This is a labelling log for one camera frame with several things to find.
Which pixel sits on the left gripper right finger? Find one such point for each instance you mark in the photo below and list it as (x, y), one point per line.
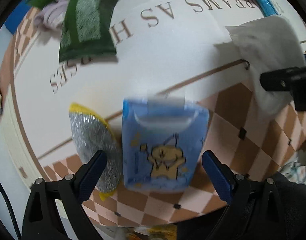
(252, 206)

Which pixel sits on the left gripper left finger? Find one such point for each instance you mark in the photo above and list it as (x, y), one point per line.
(41, 217)

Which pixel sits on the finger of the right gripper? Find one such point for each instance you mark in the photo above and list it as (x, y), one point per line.
(292, 80)

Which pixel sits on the white tissue paper wad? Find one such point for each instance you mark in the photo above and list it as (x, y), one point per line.
(268, 44)

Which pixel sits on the silver yellow scouring sponge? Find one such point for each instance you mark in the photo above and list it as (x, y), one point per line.
(90, 133)

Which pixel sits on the blue wet wipes pack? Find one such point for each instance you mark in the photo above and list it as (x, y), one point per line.
(161, 142)

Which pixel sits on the green striped towel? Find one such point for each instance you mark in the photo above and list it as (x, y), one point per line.
(85, 31)

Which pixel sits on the lilac sock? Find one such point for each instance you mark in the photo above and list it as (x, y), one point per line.
(51, 17)

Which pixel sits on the blue foil snack bar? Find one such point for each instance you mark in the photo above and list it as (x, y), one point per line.
(267, 8)

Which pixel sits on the yellow snack packet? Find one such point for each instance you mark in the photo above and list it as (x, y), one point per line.
(158, 232)

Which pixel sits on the round printed table mat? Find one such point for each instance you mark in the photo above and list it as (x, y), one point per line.
(164, 47)

